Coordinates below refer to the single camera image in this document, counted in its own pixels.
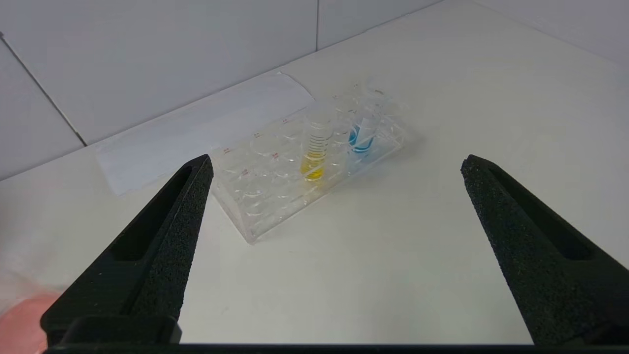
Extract flat white slab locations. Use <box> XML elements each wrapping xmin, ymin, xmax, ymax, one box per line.
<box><xmin>95</xmin><ymin>72</ymin><xmax>315</xmax><ymax>196</ymax></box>

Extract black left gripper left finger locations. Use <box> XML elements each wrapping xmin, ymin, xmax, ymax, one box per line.
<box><xmin>40</xmin><ymin>154</ymin><xmax>214</xmax><ymax>345</ymax></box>

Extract test tube with yellow pigment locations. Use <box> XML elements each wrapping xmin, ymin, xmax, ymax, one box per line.
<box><xmin>300</xmin><ymin>109</ymin><xmax>335</xmax><ymax>181</ymax></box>

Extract clear acrylic test tube rack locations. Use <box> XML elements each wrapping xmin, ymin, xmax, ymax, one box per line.
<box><xmin>210</xmin><ymin>84</ymin><xmax>408</xmax><ymax>245</ymax></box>

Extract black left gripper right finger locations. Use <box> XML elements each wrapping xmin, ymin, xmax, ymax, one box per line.
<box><xmin>460</xmin><ymin>154</ymin><xmax>629</xmax><ymax>345</ymax></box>

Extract test tube with blue pigment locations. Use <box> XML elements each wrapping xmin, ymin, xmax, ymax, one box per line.
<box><xmin>346</xmin><ymin>111</ymin><xmax>379</xmax><ymax>155</ymax></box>

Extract clear glass beaker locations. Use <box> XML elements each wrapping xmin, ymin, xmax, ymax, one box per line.
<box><xmin>0</xmin><ymin>275</ymin><xmax>64</xmax><ymax>354</ymax></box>

